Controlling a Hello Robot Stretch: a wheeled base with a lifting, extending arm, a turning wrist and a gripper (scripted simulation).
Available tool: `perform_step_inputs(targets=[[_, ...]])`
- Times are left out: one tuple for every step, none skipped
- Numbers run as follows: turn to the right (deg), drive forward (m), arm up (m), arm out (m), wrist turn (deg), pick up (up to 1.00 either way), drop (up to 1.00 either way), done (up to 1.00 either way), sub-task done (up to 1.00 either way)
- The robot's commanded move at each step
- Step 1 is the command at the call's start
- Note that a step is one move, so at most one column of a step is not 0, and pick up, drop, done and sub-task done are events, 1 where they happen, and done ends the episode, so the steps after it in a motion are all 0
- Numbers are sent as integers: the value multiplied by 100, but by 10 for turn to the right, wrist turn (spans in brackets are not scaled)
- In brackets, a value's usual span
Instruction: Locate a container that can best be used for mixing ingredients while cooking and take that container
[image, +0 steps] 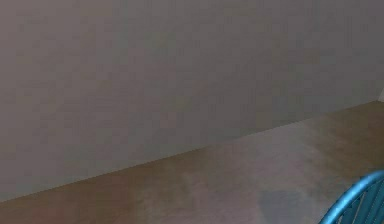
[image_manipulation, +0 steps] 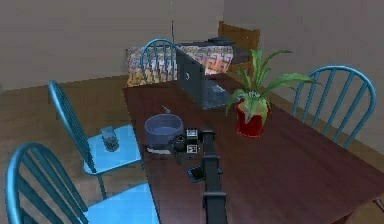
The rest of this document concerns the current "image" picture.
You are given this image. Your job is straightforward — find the blue slatted chair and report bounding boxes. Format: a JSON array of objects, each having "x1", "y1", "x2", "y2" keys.
[{"x1": 318, "y1": 169, "x2": 384, "y2": 224}]

